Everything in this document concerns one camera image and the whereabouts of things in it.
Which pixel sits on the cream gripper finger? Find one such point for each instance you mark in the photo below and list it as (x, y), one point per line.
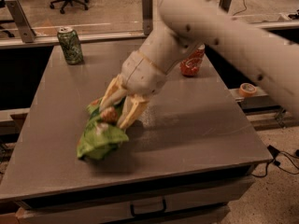
(115, 93)
(133, 107)

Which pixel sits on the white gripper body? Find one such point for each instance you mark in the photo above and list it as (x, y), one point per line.
(142, 75)

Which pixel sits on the green rice chip bag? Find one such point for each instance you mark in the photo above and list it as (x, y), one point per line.
(101, 135)

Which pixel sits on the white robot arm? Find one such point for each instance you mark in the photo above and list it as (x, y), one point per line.
(268, 60)

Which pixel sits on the orange soda can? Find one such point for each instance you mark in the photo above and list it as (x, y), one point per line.
(190, 66)

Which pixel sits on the green soda can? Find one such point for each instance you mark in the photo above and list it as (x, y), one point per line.
(70, 44)

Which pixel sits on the roll of tape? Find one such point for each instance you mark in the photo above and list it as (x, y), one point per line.
(247, 90)

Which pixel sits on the grey table drawer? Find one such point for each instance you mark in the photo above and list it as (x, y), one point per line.
(206, 203)

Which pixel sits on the middle metal bracket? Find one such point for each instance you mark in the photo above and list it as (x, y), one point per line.
(147, 16)

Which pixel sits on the black drawer handle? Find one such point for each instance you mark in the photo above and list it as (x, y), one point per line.
(148, 207)

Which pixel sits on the left metal bracket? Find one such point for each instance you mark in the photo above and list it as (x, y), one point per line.
(25, 30)

